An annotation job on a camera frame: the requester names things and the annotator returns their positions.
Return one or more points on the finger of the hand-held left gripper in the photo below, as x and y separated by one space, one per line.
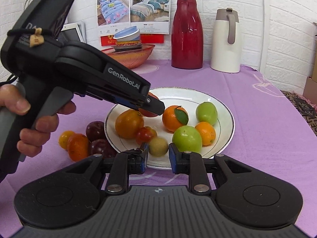
156 106

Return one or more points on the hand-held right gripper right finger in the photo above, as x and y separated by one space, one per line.
172 159

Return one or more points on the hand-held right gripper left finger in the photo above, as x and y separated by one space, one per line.
145 159

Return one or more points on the large orange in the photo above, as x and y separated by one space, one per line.
128 124
148 114

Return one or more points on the small tan round fruit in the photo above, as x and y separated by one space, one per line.
158 146

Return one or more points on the orange with green leaf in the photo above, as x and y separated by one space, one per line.
171 121

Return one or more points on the large green fruit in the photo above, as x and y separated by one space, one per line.
187 139

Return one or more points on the small red tomato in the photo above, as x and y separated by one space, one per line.
145 134

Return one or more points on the small green fruit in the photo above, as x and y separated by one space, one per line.
206 112

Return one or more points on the white plate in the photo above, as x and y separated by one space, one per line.
223 133

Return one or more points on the person's left hand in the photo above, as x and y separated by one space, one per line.
44 129

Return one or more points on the white appliance with screen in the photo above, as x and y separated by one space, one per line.
71 31

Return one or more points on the dark red plum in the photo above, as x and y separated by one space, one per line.
101 148
95 130

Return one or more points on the pink glass bowl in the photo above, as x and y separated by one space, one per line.
133 58

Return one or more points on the patterned brown bowl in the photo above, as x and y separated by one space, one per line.
127 45

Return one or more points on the blue and white bowl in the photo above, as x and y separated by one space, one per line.
127 32

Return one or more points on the red paper sheet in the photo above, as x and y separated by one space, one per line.
153 39

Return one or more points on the reddish tangerine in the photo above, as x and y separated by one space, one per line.
78 147

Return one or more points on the small yellow orange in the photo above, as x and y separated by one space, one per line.
64 139

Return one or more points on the red thermos jug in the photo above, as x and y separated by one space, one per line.
187 37

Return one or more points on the white thermos jug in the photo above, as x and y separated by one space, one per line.
224 52

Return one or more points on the purple tablecloth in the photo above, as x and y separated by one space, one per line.
260 129

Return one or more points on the brown patterned cloth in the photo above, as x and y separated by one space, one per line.
301 109

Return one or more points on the cardboard box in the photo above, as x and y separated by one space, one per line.
310 86
313 52

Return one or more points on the bedding wall poster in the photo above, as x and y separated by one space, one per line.
133 7

